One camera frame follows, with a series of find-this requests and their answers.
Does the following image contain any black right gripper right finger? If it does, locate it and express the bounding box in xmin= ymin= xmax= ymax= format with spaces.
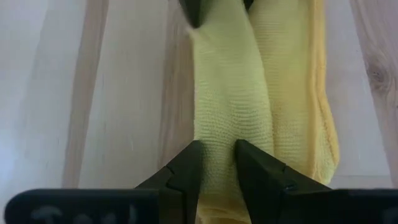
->
xmin=234 ymin=139 xmax=332 ymax=224

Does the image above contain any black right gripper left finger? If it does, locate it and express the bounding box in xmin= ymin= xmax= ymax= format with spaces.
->
xmin=135 ymin=139 xmax=205 ymax=224

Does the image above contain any yellow microfiber towel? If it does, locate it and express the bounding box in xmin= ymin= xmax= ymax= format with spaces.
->
xmin=186 ymin=0 xmax=340 ymax=224

